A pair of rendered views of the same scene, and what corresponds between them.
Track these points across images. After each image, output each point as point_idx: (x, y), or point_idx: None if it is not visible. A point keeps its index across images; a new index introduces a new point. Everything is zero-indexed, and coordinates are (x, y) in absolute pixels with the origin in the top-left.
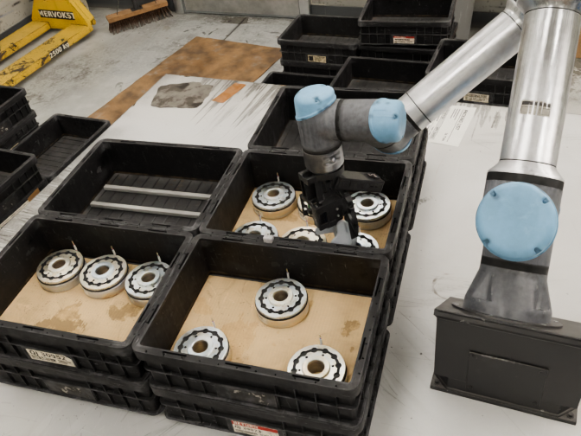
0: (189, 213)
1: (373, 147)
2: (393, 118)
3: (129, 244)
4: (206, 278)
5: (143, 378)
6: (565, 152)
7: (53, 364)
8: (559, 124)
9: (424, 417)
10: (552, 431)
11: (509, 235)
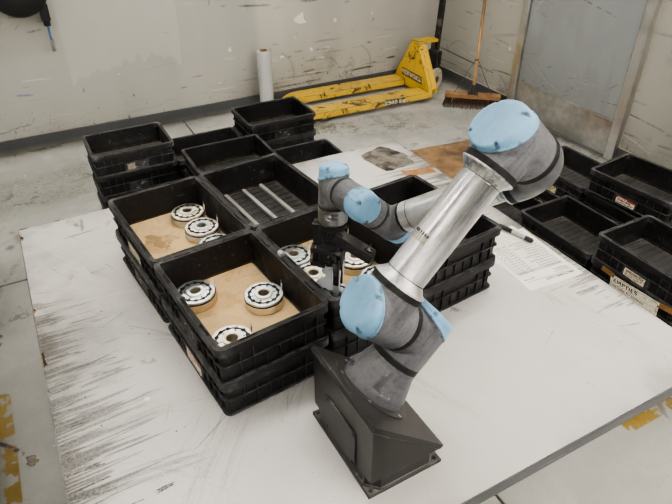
0: None
1: None
2: (357, 203)
3: (225, 218)
4: (247, 262)
5: (161, 291)
6: (612, 343)
7: (135, 258)
8: (431, 255)
9: (289, 425)
10: (351, 490)
11: (349, 310)
